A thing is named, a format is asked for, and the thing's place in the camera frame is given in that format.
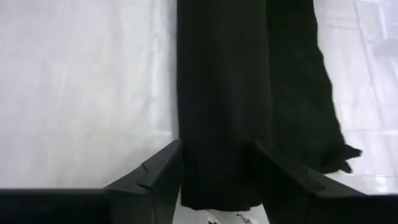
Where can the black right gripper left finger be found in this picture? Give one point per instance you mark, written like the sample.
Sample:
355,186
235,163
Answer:
149,196

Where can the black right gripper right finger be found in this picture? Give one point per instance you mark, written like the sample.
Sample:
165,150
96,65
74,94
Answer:
295,199

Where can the black towel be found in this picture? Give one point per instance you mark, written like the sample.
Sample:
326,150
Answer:
224,93

